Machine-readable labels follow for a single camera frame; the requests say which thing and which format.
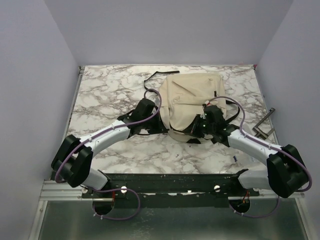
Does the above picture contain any black metal base plate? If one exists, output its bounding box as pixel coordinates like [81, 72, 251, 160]
[79, 173, 260, 209]

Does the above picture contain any aluminium rail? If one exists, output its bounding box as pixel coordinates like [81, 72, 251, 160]
[39, 180, 305, 202]

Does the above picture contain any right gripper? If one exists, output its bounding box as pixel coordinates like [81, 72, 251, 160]
[182, 114, 215, 139]

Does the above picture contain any cream canvas backpack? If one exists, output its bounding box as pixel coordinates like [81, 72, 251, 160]
[158, 70, 238, 144]

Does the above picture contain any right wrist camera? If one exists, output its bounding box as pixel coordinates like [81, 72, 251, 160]
[202, 100, 212, 108]

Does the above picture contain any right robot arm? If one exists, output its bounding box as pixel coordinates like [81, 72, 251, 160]
[191, 104, 311, 198]

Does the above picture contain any grey metal bracket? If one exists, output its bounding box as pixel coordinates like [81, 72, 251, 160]
[252, 107, 276, 140]

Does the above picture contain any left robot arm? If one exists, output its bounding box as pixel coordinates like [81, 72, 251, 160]
[51, 97, 165, 198]

